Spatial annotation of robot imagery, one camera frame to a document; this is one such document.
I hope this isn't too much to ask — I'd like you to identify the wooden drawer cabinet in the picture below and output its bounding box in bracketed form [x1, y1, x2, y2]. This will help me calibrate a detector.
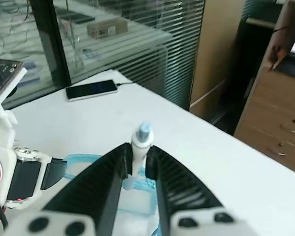
[233, 0, 295, 178]

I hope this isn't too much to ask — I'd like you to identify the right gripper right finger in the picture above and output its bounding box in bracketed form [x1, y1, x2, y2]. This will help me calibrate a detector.
[146, 145, 248, 236]

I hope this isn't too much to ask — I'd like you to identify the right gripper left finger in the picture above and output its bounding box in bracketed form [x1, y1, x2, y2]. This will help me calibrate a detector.
[8, 142, 135, 236]

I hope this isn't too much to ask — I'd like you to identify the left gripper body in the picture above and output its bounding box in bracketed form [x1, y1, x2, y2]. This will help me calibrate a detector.
[0, 127, 44, 210]

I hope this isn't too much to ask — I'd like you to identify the black smartphone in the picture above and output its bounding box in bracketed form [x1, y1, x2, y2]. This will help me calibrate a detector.
[65, 79, 119, 102]

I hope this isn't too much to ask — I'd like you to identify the white pen with blue cap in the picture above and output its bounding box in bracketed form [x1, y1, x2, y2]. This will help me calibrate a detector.
[122, 121, 155, 191]

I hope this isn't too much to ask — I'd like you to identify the clear pouch with blue trim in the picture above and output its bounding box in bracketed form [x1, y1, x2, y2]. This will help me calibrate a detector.
[63, 153, 163, 236]

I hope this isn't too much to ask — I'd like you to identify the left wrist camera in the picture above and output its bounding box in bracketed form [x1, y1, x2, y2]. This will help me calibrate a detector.
[0, 58, 28, 128]

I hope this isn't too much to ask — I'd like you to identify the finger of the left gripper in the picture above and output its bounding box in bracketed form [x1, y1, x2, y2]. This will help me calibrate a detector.
[40, 152, 68, 191]

